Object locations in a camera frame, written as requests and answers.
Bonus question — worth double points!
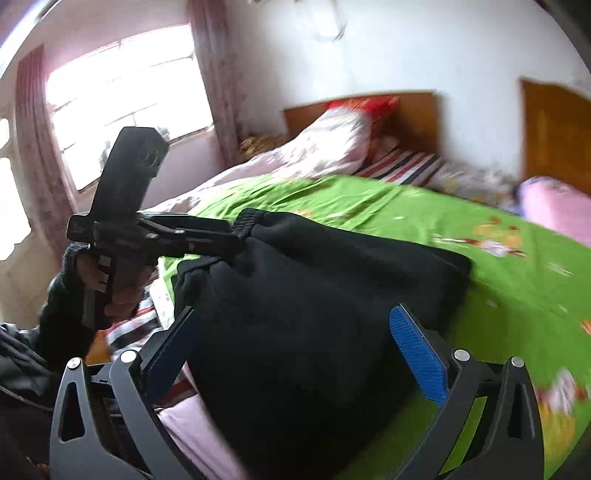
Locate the yellow patterned cloth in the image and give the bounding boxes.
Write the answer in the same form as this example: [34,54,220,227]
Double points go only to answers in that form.
[238,134,287,160]

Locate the person's left hand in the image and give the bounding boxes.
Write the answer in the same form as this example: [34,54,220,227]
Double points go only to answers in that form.
[76,251,161,321]

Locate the pink white quilt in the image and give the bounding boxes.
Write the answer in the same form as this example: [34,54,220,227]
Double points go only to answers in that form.
[152,106,375,213]

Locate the pink pillow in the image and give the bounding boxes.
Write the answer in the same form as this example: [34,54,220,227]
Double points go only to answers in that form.
[519,175,591,247]

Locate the person's black jacket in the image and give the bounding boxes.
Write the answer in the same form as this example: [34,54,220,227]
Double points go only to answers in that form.
[0,320,61,480]

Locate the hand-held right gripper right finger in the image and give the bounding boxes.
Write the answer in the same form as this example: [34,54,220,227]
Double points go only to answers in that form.
[389,302,546,480]

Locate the black pants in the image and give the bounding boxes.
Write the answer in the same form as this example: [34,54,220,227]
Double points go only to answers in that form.
[173,208,474,480]

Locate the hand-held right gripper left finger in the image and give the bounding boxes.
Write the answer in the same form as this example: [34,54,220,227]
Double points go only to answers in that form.
[48,305,204,480]

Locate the red pillow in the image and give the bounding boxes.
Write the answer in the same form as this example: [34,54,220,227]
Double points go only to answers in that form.
[325,96,400,123]

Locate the pink bed sheet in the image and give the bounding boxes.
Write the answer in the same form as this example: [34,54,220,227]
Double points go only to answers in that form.
[157,392,250,480]

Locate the pink patterned curtain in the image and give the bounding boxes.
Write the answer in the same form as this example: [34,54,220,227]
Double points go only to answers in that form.
[187,0,245,169]
[14,44,79,250]

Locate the floral cloth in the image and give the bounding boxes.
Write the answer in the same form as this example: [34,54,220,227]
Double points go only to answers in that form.
[429,164,522,208]

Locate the window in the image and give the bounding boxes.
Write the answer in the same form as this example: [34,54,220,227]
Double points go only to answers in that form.
[46,34,215,192]

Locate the wooden headboard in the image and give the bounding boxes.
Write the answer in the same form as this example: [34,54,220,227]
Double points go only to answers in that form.
[283,91,444,155]

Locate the green printed bed sheet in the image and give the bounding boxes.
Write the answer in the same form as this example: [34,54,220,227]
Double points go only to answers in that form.
[159,174,591,480]

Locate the wooden door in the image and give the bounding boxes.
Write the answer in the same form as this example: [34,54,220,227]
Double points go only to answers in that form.
[519,76,591,190]

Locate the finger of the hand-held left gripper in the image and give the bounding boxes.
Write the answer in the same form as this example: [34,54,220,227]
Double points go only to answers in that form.
[151,230,244,258]
[137,211,232,232]

